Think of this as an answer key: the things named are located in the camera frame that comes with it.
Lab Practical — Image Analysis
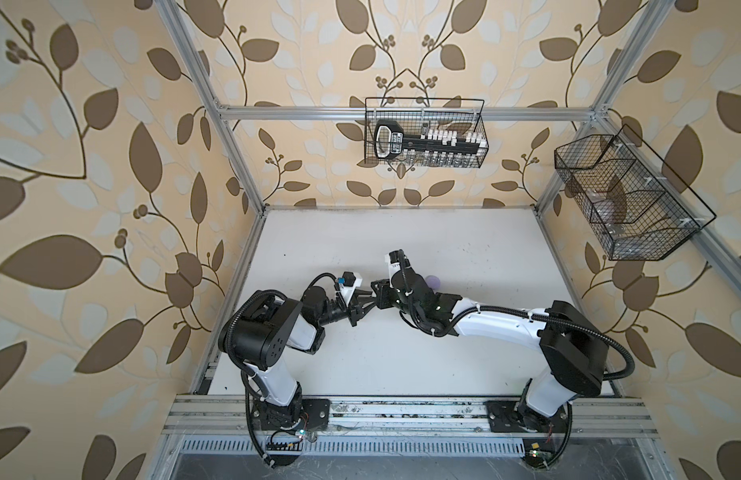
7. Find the purple round charging case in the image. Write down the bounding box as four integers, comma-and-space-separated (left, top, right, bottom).
425, 275, 441, 290

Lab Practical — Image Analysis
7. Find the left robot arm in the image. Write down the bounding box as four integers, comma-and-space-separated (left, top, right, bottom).
218, 272, 377, 408

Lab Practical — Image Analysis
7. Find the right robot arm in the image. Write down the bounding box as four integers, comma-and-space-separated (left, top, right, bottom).
371, 278, 635, 419

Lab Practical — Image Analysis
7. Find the black tool with white bits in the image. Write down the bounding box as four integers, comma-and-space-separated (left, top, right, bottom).
370, 120, 489, 160

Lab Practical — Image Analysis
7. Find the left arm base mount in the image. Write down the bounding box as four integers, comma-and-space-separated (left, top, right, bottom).
246, 396, 332, 468

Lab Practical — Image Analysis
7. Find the black wire basket back wall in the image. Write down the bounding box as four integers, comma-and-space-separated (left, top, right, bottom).
364, 96, 489, 169

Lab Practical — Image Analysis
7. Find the black wire basket wall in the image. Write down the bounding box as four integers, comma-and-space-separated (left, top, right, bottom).
554, 124, 717, 261
364, 96, 489, 169

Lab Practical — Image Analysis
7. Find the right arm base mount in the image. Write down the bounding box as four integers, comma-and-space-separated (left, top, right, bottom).
485, 400, 572, 471

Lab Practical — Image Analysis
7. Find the aluminium rail front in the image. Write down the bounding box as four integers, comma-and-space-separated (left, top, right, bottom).
162, 395, 658, 443

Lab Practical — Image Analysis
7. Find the black wire basket right wall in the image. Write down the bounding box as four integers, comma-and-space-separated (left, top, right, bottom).
554, 124, 717, 261

